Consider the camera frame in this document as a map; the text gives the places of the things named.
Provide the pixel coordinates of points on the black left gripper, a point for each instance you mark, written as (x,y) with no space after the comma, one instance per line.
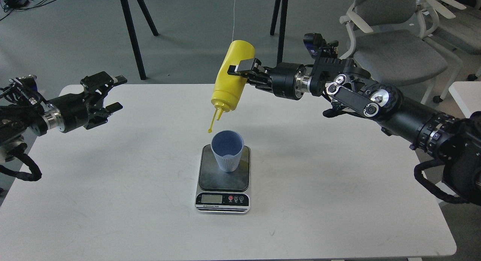
(71,111)

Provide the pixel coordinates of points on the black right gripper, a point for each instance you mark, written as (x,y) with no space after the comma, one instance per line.
(280,80)

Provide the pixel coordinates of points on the yellow squeeze bottle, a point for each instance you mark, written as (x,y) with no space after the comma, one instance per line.
(228,88)

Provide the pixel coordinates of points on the blue ribbed plastic cup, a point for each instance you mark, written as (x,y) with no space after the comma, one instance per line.
(227,147)

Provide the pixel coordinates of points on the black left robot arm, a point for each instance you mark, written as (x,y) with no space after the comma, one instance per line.
(28,109)

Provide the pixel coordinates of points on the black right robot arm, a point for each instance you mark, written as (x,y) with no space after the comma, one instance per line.
(351,90)

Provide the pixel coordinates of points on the digital kitchen scale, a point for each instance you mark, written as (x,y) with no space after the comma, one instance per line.
(220,192)

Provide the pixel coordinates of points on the black-legged background table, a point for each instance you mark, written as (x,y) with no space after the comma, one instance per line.
(279,19)

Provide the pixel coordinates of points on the grey office chair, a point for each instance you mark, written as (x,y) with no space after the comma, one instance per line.
(454,21)
(397,57)

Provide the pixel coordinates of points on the white side table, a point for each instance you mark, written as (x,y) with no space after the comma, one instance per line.
(466,99)

